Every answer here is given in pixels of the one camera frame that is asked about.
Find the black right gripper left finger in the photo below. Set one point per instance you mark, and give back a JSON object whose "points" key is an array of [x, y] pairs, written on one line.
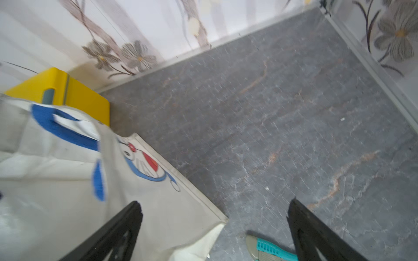
{"points": [[114, 241]]}

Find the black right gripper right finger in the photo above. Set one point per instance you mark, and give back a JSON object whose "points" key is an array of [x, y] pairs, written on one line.
{"points": [[314, 240]]}

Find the teal utility knife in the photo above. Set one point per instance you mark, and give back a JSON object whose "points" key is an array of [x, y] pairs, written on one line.
{"points": [[263, 250]]}

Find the white canvas tote bag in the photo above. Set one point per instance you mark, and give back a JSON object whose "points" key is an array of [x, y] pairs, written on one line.
{"points": [[64, 175]]}

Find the yellow plastic box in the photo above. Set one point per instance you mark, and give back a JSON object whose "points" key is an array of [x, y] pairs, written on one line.
{"points": [[56, 87]]}

